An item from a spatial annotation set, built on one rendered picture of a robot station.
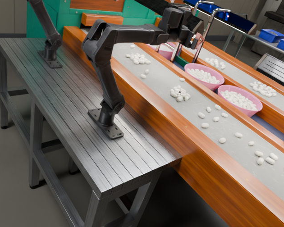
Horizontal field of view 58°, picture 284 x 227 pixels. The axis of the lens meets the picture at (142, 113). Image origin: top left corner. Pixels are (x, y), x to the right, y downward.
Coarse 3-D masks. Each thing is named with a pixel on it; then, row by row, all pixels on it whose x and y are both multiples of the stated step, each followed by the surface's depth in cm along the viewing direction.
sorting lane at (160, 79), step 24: (120, 48) 169; (144, 72) 149; (168, 72) 158; (168, 96) 133; (192, 96) 140; (192, 120) 121; (216, 144) 110; (240, 144) 115; (264, 144) 120; (264, 168) 105
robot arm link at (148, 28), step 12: (96, 24) 84; (108, 24) 84; (144, 24) 97; (96, 36) 88; (108, 36) 81; (120, 36) 86; (132, 36) 89; (144, 36) 92; (156, 36) 95; (108, 48) 83; (96, 60) 83; (108, 60) 86
